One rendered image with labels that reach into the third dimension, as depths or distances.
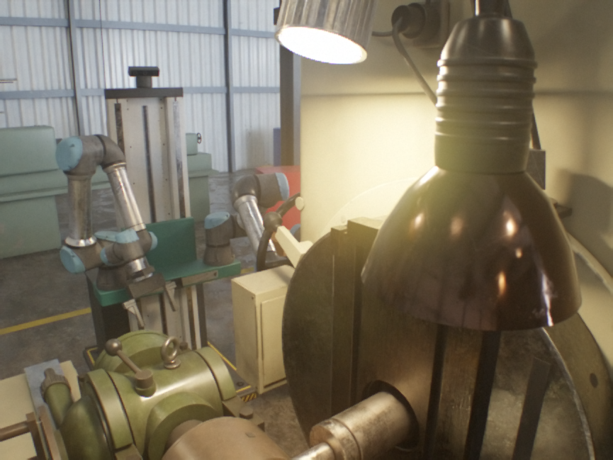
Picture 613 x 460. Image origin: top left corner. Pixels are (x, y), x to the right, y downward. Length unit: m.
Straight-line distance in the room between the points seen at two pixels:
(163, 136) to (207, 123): 8.74
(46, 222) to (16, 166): 0.74
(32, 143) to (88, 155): 4.25
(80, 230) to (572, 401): 1.70
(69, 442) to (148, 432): 0.12
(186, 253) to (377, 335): 1.70
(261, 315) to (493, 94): 0.77
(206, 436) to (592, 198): 0.56
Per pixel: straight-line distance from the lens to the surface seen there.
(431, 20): 0.65
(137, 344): 0.92
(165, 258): 2.24
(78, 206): 1.86
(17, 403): 1.96
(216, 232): 2.16
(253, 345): 1.02
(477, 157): 0.29
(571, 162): 0.58
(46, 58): 9.96
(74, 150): 1.77
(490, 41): 0.29
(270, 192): 1.82
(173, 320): 2.47
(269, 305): 0.97
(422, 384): 0.63
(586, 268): 0.57
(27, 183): 6.17
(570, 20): 0.59
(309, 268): 0.76
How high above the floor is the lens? 1.73
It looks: 16 degrees down
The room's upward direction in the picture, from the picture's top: straight up
